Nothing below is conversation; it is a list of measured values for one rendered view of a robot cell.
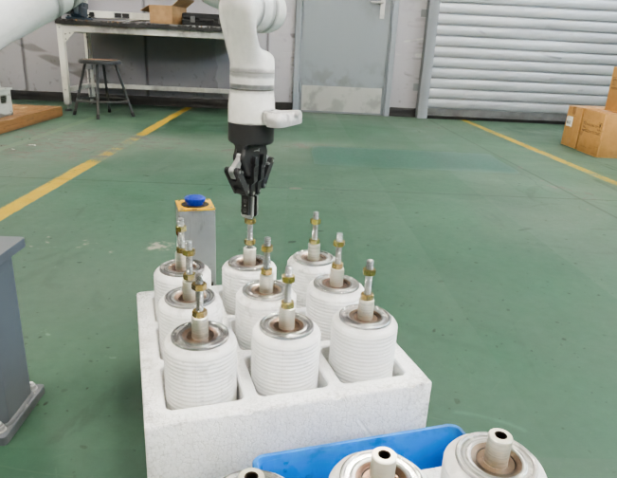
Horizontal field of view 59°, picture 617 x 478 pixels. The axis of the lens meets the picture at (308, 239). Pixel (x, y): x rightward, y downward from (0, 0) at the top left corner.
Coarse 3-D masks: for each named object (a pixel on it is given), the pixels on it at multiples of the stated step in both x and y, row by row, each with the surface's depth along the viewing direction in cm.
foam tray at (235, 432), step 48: (144, 336) 84; (144, 384) 72; (240, 384) 74; (336, 384) 74; (384, 384) 75; (192, 432) 67; (240, 432) 69; (288, 432) 71; (336, 432) 74; (384, 432) 76
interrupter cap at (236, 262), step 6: (234, 258) 97; (240, 258) 97; (258, 258) 98; (228, 264) 94; (234, 264) 94; (240, 264) 95; (258, 264) 96; (270, 264) 95; (240, 270) 92; (246, 270) 92; (252, 270) 92; (258, 270) 93
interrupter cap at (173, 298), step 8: (176, 288) 84; (208, 288) 84; (168, 296) 81; (176, 296) 82; (208, 296) 82; (168, 304) 79; (176, 304) 78; (184, 304) 79; (192, 304) 79; (208, 304) 80
